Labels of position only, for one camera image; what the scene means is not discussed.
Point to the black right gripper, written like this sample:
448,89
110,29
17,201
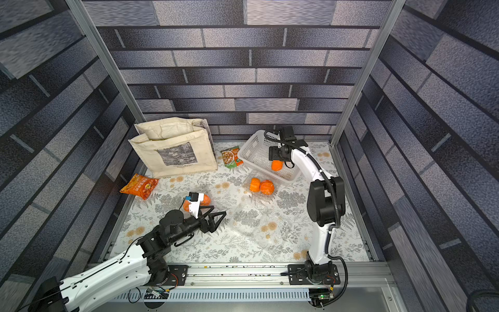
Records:
279,153

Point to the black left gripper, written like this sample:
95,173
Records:
210,227

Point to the orange mandarin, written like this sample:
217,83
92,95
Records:
186,205
205,200
255,185
277,165
267,188

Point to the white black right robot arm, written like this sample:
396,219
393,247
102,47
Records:
325,202

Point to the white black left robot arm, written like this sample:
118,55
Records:
142,264

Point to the white plastic mesh basket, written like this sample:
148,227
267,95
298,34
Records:
255,154

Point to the green red snack packet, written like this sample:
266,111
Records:
230,157

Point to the orange instant noodle packet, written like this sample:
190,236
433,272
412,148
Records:
140,186

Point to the cream canvas Monet tote bag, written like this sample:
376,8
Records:
175,146

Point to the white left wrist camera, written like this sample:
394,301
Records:
194,198

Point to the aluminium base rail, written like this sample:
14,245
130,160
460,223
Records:
266,282

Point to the right aluminium frame post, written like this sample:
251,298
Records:
374,53

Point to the aluminium frame post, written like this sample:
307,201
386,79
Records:
91,32
374,53

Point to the left aluminium frame post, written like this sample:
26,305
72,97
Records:
91,32

